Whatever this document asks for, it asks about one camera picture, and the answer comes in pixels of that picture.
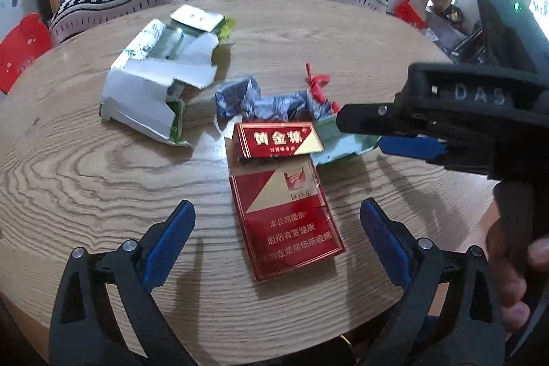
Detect teal crushed box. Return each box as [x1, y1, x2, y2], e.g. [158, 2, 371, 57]
[311, 115, 381, 167]

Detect red pig-shaped stool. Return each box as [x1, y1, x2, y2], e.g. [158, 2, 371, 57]
[0, 13, 52, 94]

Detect silver green cigarette pack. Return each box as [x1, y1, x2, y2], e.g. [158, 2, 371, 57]
[170, 4, 225, 33]

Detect person's right hand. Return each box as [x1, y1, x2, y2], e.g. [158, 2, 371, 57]
[486, 218, 530, 339]

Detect red bag on floor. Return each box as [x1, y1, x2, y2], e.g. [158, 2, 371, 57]
[395, 0, 428, 30]

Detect red ribbon scrap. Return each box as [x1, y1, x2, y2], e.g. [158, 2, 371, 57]
[304, 63, 341, 114]

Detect large red cigarette carton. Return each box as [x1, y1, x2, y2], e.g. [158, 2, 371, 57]
[229, 156, 345, 282]

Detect dark wooden chair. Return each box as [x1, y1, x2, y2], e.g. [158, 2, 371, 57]
[448, 27, 486, 65]

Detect small red cigarette pack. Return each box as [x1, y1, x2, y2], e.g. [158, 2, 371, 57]
[235, 122, 324, 159]

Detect blue wrapper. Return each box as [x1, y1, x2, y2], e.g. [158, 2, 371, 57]
[215, 76, 333, 122]

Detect yellow green snack wrapper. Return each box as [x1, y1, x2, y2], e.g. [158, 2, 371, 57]
[216, 17, 236, 46]

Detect torn white green box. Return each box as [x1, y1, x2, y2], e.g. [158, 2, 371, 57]
[100, 19, 219, 148]

